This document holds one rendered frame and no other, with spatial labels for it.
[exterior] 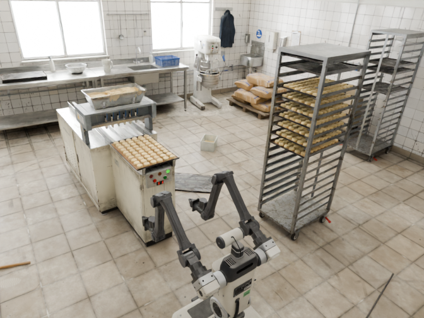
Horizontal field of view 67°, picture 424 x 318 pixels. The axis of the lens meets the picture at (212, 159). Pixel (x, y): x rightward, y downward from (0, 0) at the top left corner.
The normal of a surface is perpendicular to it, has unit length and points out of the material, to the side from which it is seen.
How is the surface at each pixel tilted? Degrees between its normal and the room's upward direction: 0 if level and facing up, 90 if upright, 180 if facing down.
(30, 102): 90
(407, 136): 90
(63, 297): 0
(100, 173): 90
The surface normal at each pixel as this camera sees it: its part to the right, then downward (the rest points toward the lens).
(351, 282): 0.04, -0.88
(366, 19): -0.84, 0.23
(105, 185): 0.59, 0.40
